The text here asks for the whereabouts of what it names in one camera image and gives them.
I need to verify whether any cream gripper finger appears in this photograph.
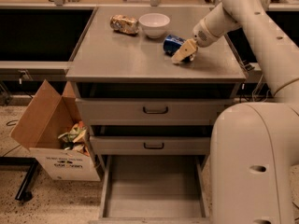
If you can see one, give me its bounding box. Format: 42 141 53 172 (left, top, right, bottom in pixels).
171 38 198 64

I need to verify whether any blue pepsi can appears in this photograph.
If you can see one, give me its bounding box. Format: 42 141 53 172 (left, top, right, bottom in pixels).
163 35 185 56

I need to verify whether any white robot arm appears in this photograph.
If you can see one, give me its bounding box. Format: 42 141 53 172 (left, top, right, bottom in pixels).
193 0 299 224

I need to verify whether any grey drawer cabinet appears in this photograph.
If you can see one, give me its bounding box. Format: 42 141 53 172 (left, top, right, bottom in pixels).
65 6 247 172

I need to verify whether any grey top drawer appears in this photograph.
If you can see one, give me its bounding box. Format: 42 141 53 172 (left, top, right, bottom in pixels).
75 83 241 126

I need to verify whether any grey drawer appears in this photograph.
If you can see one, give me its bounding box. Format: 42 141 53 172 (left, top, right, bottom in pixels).
75 83 241 126
90 125 212 155
89 156 210 224

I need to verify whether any grey middle drawer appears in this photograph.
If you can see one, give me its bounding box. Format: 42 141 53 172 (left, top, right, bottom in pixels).
90 125 212 155

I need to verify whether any grey bottom drawer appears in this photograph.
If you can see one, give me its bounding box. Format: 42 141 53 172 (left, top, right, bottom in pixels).
89 156 210 224

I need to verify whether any white ceramic bowl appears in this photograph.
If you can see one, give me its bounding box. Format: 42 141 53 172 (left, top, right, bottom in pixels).
138 13 170 38

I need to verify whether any crumpled gold snack bag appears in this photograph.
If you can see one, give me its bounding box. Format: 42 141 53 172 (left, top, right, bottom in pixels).
110 15 139 35

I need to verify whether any trash in cardboard box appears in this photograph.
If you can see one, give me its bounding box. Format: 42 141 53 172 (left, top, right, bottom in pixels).
58 121 90 156

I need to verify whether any open cardboard box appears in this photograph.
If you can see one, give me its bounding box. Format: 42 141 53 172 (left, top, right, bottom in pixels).
10 81 100 181

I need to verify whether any black metal stand leg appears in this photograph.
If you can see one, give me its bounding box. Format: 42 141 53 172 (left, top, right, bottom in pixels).
0 157 38 202

